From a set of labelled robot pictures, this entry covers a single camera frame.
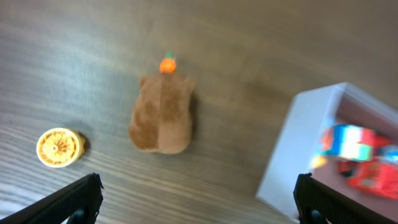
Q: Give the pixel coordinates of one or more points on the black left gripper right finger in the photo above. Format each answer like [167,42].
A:
[318,203]

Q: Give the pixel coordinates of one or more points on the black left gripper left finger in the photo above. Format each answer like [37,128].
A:
[77,203]

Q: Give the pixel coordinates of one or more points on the orange duck toy blue cap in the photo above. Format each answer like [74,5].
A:
[318,161]

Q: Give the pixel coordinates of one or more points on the yellow round lemon slice toy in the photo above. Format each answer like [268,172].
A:
[60,147]

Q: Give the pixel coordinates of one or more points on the multicoloured puzzle cube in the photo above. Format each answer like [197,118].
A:
[350,142]

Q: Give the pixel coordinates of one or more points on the white box with pink interior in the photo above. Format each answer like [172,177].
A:
[310,115]

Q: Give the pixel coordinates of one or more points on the red toy truck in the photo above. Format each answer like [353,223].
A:
[377,176]

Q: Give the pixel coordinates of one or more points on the brown plush toy with carrot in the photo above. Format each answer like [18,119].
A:
[161,119]

